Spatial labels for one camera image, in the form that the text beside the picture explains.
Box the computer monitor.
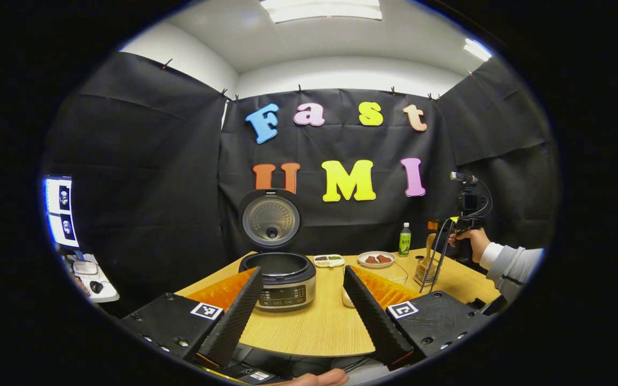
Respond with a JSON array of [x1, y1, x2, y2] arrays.
[[43, 174, 80, 250]]

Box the large ceiling light panel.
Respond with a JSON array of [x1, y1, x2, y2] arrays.
[[260, 0, 383, 24]]

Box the small ceiling light panel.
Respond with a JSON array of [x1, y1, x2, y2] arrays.
[[463, 38, 494, 62]]

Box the black backdrop cloth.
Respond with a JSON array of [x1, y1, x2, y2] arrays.
[[41, 52, 562, 317]]

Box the metal wire chopstick holder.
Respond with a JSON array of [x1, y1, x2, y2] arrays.
[[413, 257, 443, 287]]

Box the black box white label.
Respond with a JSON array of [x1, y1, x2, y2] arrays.
[[223, 362, 288, 385]]

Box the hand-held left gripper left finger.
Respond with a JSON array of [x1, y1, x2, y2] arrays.
[[120, 266, 264, 369]]

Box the wooden spoon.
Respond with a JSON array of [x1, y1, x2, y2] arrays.
[[421, 232, 438, 271]]

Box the white round plate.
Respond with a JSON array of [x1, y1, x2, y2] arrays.
[[357, 251, 396, 269]]

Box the clear box of white rice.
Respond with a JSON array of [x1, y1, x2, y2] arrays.
[[341, 261, 409, 308]]

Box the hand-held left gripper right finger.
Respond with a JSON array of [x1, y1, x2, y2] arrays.
[[343, 265, 495, 372]]

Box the dark grey rice cooker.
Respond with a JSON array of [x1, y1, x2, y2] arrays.
[[238, 188, 317, 313]]

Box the green tea bottle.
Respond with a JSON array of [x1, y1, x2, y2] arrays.
[[398, 222, 412, 257]]

